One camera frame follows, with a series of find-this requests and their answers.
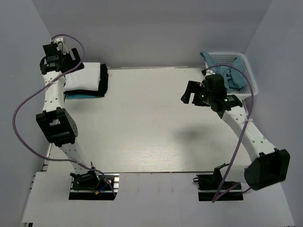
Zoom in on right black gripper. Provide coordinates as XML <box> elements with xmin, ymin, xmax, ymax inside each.
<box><xmin>181</xmin><ymin>81</ymin><xmax>214</xmax><ymax>107</ymax></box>

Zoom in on white t shirt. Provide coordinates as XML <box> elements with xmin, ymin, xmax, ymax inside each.
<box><xmin>64</xmin><ymin>62</ymin><xmax>100</xmax><ymax>91</ymax></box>

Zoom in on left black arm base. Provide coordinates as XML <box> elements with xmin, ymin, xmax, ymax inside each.
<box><xmin>69</xmin><ymin>174</ymin><xmax>119</xmax><ymax>201</ymax></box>

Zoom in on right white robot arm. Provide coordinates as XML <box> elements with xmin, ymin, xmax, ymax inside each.
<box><xmin>181</xmin><ymin>77</ymin><xmax>290</xmax><ymax>191</ymax></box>

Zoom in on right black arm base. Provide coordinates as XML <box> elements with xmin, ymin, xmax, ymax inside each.
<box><xmin>193</xmin><ymin>174</ymin><xmax>244</xmax><ymax>202</ymax></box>

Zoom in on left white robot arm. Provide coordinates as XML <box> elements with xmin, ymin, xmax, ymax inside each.
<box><xmin>36</xmin><ymin>43</ymin><xmax>100</xmax><ymax>189</ymax></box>

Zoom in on folded teal t shirt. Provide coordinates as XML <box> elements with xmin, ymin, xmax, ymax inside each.
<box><xmin>64</xmin><ymin>94</ymin><xmax>102</xmax><ymax>99</ymax></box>

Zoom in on folded black t shirt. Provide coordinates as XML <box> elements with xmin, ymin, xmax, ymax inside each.
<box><xmin>64</xmin><ymin>64</ymin><xmax>109</xmax><ymax>97</ymax></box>

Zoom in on light blue crumpled t shirt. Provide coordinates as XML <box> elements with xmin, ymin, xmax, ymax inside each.
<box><xmin>200</xmin><ymin>52</ymin><xmax>248</xmax><ymax>92</ymax></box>

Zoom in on white plastic basket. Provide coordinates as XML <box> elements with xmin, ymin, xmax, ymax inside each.
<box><xmin>204</xmin><ymin>52</ymin><xmax>258</xmax><ymax>100</ymax></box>

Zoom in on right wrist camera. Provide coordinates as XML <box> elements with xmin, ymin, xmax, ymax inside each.
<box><xmin>202</xmin><ymin>74</ymin><xmax>226</xmax><ymax>94</ymax></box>

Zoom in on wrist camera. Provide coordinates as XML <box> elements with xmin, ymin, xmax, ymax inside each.
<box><xmin>43</xmin><ymin>36</ymin><xmax>69</xmax><ymax>57</ymax></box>
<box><xmin>202</xmin><ymin>74</ymin><xmax>226</xmax><ymax>94</ymax></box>

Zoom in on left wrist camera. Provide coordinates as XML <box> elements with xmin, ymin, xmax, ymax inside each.
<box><xmin>43</xmin><ymin>36</ymin><xmax>69</xmax><ymax>57</ymax></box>

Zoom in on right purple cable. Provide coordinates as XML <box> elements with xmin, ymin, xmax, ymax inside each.
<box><xmin>202</xmin><ymin>65</ymin><xmax>256</xmax><ymax>204</ymax></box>

